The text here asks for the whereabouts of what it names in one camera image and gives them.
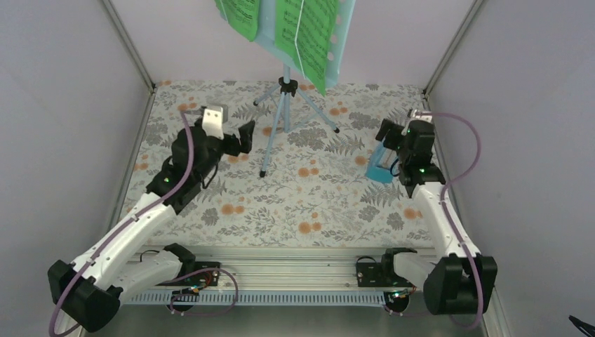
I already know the blue metronome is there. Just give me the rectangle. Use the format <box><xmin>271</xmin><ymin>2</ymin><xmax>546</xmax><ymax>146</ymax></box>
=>
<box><xmin>365</xmin><ymin>142</ymin><xmax>400</xmax><ymax>184</ymax></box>

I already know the light blue music stand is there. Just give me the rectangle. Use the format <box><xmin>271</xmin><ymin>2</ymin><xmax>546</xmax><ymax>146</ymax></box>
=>
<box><xmin>213</xmin><ymin>0</ymin><xmax>358</xmax><ymax>179</ymax></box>

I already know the aluminium mounting rail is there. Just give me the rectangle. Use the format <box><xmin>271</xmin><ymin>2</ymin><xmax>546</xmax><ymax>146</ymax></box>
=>
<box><xmin>76</xmin><ymin>246</ymin><xmax>495</xmax><ymax>291</ymax></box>

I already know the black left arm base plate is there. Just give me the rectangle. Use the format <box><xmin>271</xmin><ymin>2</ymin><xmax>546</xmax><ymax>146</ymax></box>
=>
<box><xmin>159</xmin><ymin>261</ymin><xmax>221</xmax><ymax>289</ymax></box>

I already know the floral patterned table mat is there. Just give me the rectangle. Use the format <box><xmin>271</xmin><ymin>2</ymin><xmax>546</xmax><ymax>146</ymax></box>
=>
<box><xmin>123</xmin><ymin>81</ymin><xmax>432</xmax><ymax>248</ymax></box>

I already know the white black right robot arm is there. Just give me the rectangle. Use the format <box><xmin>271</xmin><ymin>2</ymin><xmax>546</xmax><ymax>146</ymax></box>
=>
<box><xmin>375</xmin><ymin>119</ymin><xmax>497</xmax><ymax>317</ymax></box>

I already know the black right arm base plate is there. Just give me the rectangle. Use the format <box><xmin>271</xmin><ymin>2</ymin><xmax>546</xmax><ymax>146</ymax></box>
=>
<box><xmin>356</xmin><ymin>261</ymin><xmax>413</xmax><ymax>288</ymax></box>

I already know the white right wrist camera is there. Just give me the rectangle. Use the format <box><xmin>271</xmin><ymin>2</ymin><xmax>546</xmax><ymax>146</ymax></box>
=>
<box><xmin>408</xmin><ymin>109</ymin><xmax>433</xmax><ymax>124</ymax></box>

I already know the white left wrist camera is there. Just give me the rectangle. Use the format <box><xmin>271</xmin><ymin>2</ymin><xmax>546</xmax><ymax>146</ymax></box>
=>
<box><xmin>201</xmin><ymin>105</ymin><xmax>228</xmax><ymax>140</ymax></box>

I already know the green sheet music page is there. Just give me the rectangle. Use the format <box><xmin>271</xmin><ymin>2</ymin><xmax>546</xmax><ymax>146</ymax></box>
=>
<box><xmin>274</xmin><ymin>0</ymin><xmax>340</xmax><ymax>95</ymax></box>
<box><xmin>215</xmin><ymin>0</ymin><xmax>260</xmax><ymax>42</ymax></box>

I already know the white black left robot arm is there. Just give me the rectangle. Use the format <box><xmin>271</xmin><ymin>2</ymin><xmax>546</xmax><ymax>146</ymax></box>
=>
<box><xmin>48</xmin><ymin>119</ymin><xmax>255</xmax><ymax>336</ymax></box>

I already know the slotted grey cable duct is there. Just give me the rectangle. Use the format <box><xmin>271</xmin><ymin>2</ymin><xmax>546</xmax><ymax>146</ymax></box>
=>
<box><xmin>125</xmin><ymin>289</ymin><xmax>385</xmax><ymax>307</ymax></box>

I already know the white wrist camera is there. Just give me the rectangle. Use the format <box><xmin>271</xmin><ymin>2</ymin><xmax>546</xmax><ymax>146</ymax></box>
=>
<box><xmin>408</xmin><ymin>109</ymin><xmax>433</xmax><ymax>124</ymax></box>
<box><xmin>201</xmin><ymin>105</ymin><xmax>228</xmax><ymax>140</ymax></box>

